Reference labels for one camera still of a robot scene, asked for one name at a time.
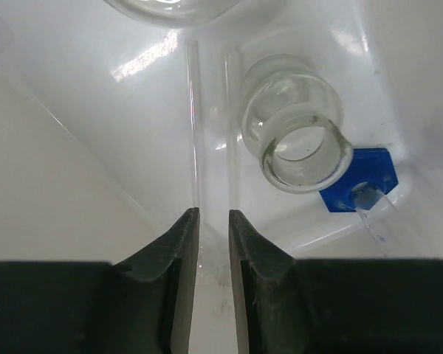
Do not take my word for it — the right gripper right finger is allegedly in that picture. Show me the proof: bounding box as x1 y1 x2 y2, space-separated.
229 210 443 353

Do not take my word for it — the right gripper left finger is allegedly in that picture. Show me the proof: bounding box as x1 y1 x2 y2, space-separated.
0 208 199 353

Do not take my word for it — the blue hexagonal cap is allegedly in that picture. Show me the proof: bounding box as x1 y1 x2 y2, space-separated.
317 147 398 255

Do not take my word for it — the white plastic bin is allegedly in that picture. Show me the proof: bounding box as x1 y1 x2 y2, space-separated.
0 1 443 353

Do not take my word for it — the small clear glass bottle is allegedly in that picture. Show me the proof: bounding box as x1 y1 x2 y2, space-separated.
238 55 353 194

